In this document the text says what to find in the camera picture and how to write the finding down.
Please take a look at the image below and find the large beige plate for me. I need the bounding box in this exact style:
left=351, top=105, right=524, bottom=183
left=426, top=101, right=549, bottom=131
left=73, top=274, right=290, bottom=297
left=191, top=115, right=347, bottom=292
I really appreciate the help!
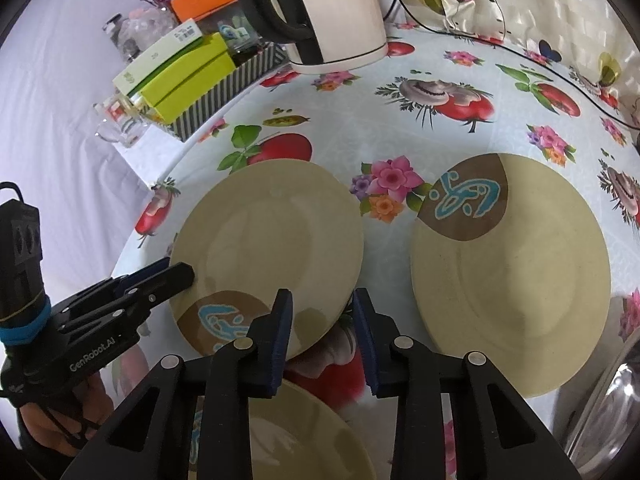
left=248, top=382, right=376, bottom=480

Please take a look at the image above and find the stainless steel bowl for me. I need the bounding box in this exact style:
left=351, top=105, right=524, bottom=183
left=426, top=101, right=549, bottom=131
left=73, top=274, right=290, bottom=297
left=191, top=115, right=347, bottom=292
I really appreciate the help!
left=565, top=332, right=639, bottom=479

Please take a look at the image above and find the beige deep soup plate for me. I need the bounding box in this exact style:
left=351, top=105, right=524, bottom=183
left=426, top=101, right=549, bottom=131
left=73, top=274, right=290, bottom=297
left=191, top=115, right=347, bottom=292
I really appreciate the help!
left=170, top=159, right=363, bottom=358

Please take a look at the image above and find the small beige plate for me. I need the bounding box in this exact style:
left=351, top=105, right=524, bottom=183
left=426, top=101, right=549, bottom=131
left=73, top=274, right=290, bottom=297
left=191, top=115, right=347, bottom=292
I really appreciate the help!
left=410, top=153, right=611, bottom=398

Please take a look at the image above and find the person's left hand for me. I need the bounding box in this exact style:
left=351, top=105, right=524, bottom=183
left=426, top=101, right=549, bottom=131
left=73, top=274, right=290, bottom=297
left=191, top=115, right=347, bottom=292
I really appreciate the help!
left=20, top=373, right=114, bottom=456

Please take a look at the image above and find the clear glass mug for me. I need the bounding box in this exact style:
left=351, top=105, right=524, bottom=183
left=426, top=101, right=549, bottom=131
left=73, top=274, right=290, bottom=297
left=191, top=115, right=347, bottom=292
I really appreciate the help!
left=93, top=94, right=149, bottom=148

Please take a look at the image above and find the lime green box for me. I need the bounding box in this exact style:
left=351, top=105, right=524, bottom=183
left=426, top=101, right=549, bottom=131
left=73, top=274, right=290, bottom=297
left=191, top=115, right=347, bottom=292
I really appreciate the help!
left=133, top=32, right=235, bottom=125

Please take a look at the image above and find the white green flat box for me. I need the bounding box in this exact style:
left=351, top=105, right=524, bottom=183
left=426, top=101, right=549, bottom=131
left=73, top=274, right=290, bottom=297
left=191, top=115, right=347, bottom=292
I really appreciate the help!
left=113, top=18, right=203, bottom=94

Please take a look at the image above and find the striped black white tray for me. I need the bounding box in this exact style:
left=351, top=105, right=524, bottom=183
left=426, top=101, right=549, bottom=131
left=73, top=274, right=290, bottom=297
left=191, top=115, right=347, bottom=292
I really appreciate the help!
left=165, top=44, right=288, bottom=142

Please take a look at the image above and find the clear plastic bag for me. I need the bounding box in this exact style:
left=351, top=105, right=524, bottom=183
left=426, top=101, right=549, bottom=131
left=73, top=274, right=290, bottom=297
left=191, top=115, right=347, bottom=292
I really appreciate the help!
left=102, top=6, right=178, bottom=63

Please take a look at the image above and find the white electric kettle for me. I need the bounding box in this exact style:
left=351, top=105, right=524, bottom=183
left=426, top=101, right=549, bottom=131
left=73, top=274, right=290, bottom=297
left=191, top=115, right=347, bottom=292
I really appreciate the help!
left=239, top=0, right=388, bottom=75

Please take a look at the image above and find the fruit print tablecloth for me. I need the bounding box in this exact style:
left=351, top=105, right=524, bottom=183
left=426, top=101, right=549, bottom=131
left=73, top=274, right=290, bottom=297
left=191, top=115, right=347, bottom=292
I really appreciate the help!
left=116, top=27, right=639, bottom=437

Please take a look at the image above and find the heart pattern curtain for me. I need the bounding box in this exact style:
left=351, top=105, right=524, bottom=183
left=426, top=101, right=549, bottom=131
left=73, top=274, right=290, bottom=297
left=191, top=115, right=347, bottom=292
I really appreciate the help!
left=401, top=0, right=639, bottom=126

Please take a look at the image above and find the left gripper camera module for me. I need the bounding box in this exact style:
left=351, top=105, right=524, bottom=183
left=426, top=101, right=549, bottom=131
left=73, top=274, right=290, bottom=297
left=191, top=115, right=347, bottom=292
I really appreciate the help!
left=1, top=181, right=51, bottom=347

